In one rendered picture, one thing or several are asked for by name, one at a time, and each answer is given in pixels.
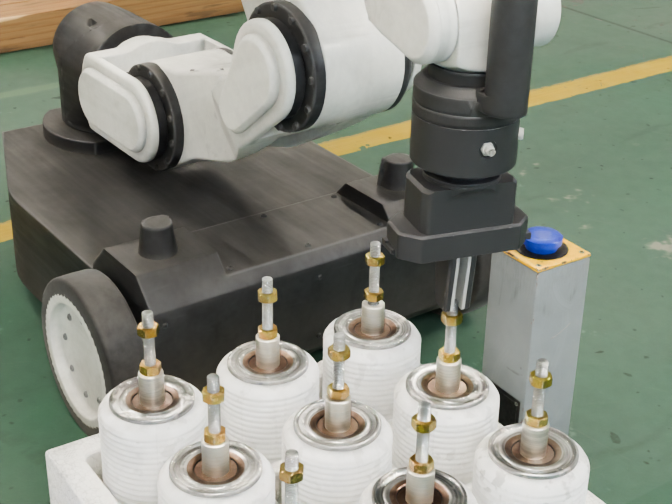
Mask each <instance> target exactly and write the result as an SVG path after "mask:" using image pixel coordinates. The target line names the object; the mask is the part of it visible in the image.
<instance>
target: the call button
mask: <svg viewBox="0 0 672 504"><path fill-rule="evenodd" d="M528 230H529V231H530V232H531V239H526V240H525V242H524V243H523V244H524V245H525V248H526V249H527V250H528V251H530V252H532V253H536V254H543V255H546V254H552V253H555V252H556V251H557V249H558V248H559V247H561V245H562V241H563V236H562V234H561V233H560V232H558V231H557V230H555V229H553V228H549V227H544V226H535V227H530V228H528Z"/></svg>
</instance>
